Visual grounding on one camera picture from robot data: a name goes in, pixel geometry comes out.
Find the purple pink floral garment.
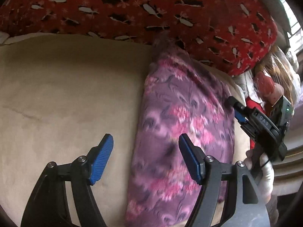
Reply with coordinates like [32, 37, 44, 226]
[125, 46, 234, 226]

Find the clear bag of clothes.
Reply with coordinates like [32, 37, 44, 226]
[253, 45, 300, 112]

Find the right hand white glove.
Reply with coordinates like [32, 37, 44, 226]
[244, 144, 274, 204]

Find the red patterned blanket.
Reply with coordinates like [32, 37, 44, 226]
[1, 0, 278, 76]

